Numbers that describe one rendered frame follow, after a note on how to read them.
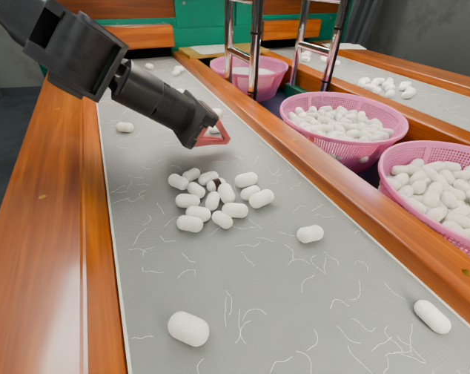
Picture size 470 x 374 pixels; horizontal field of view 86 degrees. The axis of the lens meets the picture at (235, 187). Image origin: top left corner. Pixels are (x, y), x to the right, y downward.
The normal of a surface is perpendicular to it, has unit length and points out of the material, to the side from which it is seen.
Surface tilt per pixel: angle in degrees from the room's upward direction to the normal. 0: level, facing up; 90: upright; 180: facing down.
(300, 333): 0
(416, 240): 0
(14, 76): 90
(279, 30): 90
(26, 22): 55
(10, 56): 90
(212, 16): 90
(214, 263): 0
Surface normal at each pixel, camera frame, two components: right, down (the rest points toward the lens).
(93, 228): 0.66, -0.73
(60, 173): 0.02, -0.77
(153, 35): 0.42, 0.58
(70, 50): 0.28, 0.36
